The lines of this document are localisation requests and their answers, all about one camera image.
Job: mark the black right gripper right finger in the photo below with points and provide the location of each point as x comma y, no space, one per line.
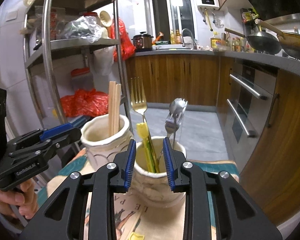
215,204

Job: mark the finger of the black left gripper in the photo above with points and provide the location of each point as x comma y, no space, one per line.
58,137
28,143

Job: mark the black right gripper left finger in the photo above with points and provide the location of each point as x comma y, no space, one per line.
84,204

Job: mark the wooden chopstick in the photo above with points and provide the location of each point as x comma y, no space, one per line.
112,85
117,100

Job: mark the yellow tulip plastic fork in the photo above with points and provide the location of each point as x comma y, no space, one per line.
143,133

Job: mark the gold metal fork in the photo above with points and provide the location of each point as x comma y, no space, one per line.
137,97

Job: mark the small silver spoon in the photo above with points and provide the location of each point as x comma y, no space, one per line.
178,106

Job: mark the silver metal fork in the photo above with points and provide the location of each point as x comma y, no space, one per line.
172,124

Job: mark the kitchen faucet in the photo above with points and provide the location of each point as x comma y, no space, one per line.
188,40

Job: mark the person's left hand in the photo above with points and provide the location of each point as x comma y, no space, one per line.
26,201

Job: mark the orange plastic bag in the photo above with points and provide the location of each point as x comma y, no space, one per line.
91,103

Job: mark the red lid plastic container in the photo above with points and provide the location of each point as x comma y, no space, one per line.
82,78

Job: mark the printed quilted placemat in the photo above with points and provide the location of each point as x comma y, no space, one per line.
134,219

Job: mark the metal shelving rack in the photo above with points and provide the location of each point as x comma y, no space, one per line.
57,49

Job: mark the white floral ceramic double holder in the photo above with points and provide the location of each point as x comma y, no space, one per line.
101,148

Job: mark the red hanging plastic bag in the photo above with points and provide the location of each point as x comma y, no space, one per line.
127,47

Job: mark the clear plastic bag on shelf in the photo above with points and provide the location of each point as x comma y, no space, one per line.
85,27

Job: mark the brown electric pressure cooker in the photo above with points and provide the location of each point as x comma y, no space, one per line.
142,42

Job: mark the stainless built-in oven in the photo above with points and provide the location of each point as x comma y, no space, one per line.
247,108

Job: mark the cooking oil bottle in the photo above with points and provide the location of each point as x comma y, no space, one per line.
215,41

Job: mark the black wok wooden handle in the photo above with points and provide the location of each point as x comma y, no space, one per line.
260,41

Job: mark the brown pot with handle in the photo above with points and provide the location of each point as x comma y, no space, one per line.
290,42

